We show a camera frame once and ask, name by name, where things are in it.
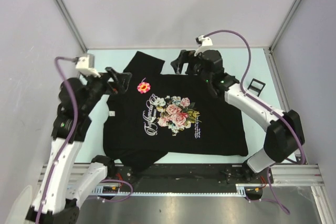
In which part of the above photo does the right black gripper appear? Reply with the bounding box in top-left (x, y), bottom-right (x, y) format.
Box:
top-left (171, 50), bottom-right (212, 83)

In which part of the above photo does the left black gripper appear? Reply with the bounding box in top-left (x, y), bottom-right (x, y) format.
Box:
top-left (80, 67), bottom-right (131, 114)

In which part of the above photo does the pink flower brooch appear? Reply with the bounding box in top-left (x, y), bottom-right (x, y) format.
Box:
top-left (137, 78), bottom-right (151, 94)

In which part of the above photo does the black floral print t-shirt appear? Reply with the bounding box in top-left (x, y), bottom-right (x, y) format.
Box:
top-left (103, 52), bottom-right (248, 172)

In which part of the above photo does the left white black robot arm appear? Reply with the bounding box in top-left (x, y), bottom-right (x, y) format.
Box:
top-left (26, 67), bottom-right (132, 223)

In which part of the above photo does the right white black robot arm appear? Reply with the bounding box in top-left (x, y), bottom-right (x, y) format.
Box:
top-left (171, 50), bottom-right (305, 183)

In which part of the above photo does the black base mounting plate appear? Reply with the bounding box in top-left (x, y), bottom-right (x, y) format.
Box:
top-left (108, 164), bottom-right (274, 184)

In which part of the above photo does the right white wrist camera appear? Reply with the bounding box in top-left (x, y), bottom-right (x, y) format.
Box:
top-left (194, 35), bottom-right (213, 56)

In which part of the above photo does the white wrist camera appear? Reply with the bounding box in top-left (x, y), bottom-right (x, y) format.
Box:
top-left (194, 35), bottom-right (213, 56)
top-left (76, 54), bottom-right (101, 78)

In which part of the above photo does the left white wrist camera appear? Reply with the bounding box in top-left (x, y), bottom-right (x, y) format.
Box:
top-left (76, 54), bottom-right (101, 78)

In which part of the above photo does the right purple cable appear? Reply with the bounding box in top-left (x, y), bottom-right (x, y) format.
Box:
top-left (206, 30), bottom-right (307, 215)

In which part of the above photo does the purple cable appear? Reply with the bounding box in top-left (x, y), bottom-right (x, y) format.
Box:
top-left (36, 56), bottom-right (133, 221)
top-left (206, 30), bottom-right (307, 215)

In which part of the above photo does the small black frame stand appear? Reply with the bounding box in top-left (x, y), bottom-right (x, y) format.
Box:
top-left (247, 78), bottom-right (266, 97)

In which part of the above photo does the right aluminium side rail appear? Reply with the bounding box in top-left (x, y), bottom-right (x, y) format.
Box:
top-left (264, 48), bottom-right (306, 165)

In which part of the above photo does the left aluminium corner post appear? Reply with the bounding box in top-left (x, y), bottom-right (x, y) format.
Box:
top-left (53, 0), bottom-right (88, 52)

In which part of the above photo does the aluminium corner post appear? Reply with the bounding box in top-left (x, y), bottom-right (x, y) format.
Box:
top-left (53, 0), bottom-right (88, 52)
top-left (268, 0), bottom-right (303, 54)

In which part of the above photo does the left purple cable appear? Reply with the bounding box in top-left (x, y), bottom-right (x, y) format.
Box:
top-left (36, 56), bottom-right (133, 221)

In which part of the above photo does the white slotted cable duct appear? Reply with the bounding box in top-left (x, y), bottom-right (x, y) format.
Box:
top-left (90, 184), bottom-right (264, 198)

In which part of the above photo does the right aluminium corner post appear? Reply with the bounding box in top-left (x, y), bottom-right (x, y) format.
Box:
top-left (268, 0), bottom-right (303, 54)

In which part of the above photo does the aluminium front rail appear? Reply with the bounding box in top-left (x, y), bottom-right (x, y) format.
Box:
top-left (38, 164), bottom-right (323, 187)

